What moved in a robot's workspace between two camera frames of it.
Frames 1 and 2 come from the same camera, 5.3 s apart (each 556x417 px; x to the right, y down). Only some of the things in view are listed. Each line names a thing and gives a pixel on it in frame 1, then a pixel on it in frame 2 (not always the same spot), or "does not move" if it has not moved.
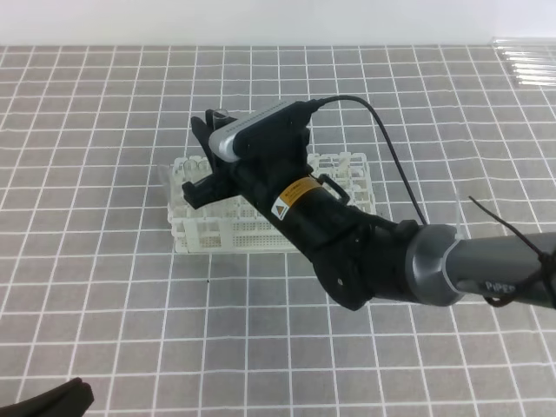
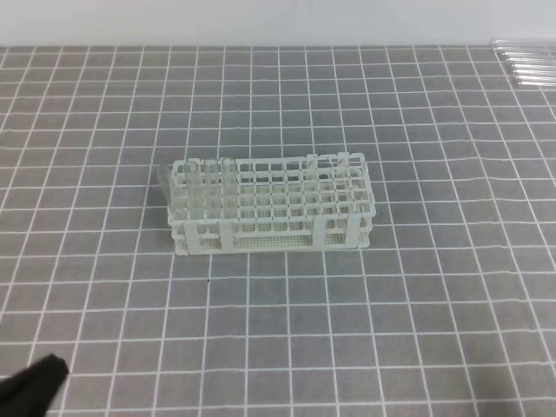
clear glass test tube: [221, 117] → [228, 188]
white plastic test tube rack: [250, 226] does not move
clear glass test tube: [498, 40] does not move
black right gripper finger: [70, 399] → [29, 392]
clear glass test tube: [537, 79] does not move
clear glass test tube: [530, 55] does not move
